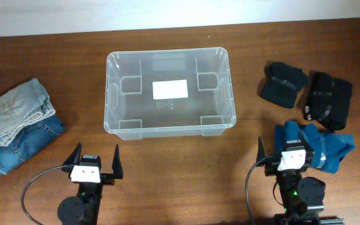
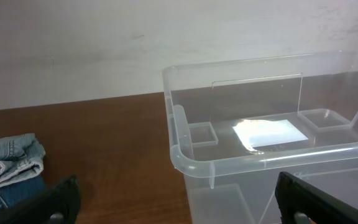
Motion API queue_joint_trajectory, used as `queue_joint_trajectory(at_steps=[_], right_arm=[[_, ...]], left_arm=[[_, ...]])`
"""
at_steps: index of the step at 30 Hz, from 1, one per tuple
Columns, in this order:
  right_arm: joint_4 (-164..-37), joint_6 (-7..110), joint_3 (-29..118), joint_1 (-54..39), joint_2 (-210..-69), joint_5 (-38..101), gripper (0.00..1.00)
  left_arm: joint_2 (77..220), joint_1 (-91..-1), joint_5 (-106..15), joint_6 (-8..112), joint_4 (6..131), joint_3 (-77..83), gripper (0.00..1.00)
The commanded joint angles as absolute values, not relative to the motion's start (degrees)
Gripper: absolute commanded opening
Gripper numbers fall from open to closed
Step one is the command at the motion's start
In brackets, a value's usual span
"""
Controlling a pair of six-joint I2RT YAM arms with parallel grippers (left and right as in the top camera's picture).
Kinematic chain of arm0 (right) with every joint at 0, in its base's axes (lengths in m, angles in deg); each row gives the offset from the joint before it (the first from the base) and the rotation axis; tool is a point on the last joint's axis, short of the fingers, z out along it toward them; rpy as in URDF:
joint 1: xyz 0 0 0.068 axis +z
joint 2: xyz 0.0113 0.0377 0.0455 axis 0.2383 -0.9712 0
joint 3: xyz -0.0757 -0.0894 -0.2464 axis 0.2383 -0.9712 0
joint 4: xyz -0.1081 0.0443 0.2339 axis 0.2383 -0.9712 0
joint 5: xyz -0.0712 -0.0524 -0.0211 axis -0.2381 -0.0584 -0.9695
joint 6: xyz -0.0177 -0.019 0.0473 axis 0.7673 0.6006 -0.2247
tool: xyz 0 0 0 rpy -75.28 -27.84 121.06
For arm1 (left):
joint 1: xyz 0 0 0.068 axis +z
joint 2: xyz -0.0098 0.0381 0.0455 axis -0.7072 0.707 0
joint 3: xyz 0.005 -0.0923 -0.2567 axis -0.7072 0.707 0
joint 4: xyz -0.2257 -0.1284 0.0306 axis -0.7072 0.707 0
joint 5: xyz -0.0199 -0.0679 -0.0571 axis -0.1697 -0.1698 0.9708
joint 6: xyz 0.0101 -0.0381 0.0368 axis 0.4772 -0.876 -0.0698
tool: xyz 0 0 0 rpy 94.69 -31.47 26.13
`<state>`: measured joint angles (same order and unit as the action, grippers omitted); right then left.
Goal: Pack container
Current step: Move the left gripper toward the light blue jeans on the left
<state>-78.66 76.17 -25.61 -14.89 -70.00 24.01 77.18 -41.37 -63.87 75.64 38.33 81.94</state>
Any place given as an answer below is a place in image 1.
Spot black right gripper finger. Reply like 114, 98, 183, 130
299, 131, 314, 154
256, 137, 266, 163

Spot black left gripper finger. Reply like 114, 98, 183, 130
112, 144, 124, 179
62, 142, 82, 166

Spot blue garment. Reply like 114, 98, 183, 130
274, 121, 355, 174

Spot black garment with white print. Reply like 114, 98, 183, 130
303, 71, 353, 132

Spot small black garment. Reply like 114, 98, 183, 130
260, 62, 309, 109

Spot dark blue jeans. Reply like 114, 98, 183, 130
0, 115, 66, 175

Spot light blue jeans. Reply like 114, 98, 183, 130
0, 78, 56, 146

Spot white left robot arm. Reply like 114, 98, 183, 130
57, 143, 124, 225

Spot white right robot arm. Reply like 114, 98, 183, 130
256, 134, 345, 225

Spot clear plastic storage bin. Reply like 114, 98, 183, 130
104, 47, 237, 140

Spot white label in bin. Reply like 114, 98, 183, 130
152, 79, 188, 100

